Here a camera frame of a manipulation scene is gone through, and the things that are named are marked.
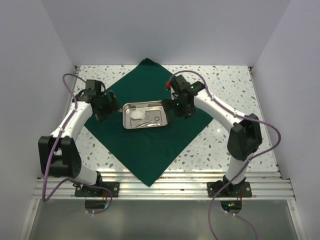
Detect steel instrument tray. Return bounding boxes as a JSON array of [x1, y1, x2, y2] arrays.
[[122, 101, 169, 130]]

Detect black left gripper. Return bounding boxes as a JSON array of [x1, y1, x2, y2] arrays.
[[94, 90, 122, 121]]

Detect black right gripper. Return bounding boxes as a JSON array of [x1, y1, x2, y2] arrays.
[[161, 95, 196, 124]]

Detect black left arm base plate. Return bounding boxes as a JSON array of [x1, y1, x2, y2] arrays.
[[72, 181, 120, 198]]

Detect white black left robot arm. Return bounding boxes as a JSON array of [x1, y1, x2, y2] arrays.
[[38, 90, 120, 197]]

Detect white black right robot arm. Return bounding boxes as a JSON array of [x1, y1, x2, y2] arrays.
[[161, 78, 262, 197]]

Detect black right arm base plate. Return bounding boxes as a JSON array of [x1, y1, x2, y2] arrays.
[[206, 180, 253, 198]]

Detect green surgical cloth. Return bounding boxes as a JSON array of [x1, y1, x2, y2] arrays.
[[84, 58, 213, 186]]

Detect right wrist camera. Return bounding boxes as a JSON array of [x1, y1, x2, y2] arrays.
[[165, 75, 191, 94]]

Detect steel surgical scissors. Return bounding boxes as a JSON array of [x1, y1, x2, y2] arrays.
[[136, 116, 160, 128]]

